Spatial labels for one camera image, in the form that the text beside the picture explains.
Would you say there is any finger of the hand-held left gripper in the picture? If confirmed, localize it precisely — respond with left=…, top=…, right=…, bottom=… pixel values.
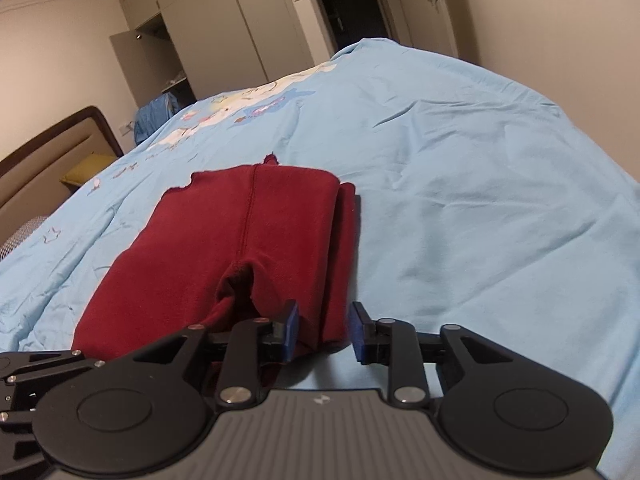
left=0, top=349, right=107, bottom=397
left=0, top=396, right=47, bottom=467

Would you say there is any grey patterned pillow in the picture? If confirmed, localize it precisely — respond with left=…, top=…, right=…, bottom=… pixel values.
left=0, top=216, right=50, bottom=261

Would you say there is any white room door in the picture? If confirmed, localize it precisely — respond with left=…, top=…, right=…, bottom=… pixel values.
left=387, top=0, right=459, bottom=59

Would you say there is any light blue printed bed sheet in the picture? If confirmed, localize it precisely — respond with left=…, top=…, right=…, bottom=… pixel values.
left=0, top=37, right=640, bottom=426

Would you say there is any brown padded headboard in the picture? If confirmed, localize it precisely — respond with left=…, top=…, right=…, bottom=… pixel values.
left=0, top=106, right=125, bottom=261

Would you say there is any dark red long-sleeve shirt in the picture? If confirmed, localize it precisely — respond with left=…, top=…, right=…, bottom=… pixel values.
left=71, top=155, right=359, bottom=392

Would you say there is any yellow pillow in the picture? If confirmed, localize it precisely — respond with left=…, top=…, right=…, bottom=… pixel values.
left=60, top=154, right=120, bottom=192

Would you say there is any blue cloth bundle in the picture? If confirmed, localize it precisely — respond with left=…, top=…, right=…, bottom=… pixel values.
left=133, top=91, right=182, bottom=145

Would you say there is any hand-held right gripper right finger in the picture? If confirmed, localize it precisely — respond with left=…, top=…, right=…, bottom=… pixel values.
left=348, top=301, right=517, bottom=408

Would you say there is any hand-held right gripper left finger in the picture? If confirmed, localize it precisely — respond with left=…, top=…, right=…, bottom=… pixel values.
left=132, top=300, right=304, bottom=408

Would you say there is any beige wardrobe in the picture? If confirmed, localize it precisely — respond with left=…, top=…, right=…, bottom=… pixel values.
left=109, top=0, right=336, bottom=109

